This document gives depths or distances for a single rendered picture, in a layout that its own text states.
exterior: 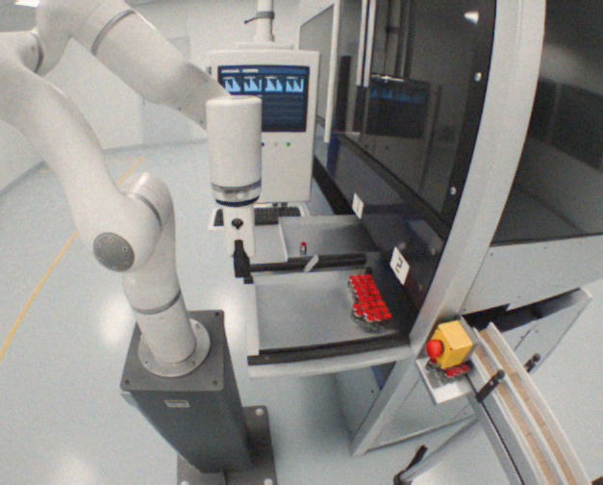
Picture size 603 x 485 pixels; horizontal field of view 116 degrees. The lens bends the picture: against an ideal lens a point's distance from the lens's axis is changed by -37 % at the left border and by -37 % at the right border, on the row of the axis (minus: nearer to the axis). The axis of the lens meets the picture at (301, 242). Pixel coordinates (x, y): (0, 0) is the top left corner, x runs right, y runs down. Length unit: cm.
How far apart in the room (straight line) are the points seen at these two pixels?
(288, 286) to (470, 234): 54
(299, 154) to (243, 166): 99
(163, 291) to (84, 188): 24
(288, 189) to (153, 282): 103
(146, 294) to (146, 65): 39
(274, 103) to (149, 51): 98
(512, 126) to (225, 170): 45
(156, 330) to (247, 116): 45
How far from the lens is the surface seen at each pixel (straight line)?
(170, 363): 74
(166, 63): 44
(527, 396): 79
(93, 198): 48
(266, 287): 87
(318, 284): 89
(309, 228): 115
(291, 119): 138
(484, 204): 53
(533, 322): 110
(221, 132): 43
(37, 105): 53
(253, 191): 47
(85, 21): 49
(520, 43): 52
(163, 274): 59
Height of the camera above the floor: 146
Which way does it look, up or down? 33 degrees down
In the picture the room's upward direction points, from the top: 4 degrees clockwise
